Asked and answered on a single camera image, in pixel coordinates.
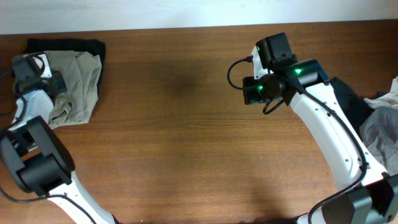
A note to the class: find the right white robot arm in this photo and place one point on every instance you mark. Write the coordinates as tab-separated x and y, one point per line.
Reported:
367	193

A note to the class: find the dark teal garment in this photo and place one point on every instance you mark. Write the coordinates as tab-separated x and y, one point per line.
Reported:
356	110

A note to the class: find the khaki cargo shorts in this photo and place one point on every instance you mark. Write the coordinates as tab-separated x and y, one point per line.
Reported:
81	71

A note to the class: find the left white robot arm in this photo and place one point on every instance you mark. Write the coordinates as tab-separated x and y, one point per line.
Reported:
37	159

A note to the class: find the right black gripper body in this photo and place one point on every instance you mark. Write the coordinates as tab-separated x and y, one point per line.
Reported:
250	90

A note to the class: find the folded black garment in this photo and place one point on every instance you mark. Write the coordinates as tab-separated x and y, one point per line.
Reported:
92	46

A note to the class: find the grey brown garment pile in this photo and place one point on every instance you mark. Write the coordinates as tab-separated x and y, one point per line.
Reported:
379	135

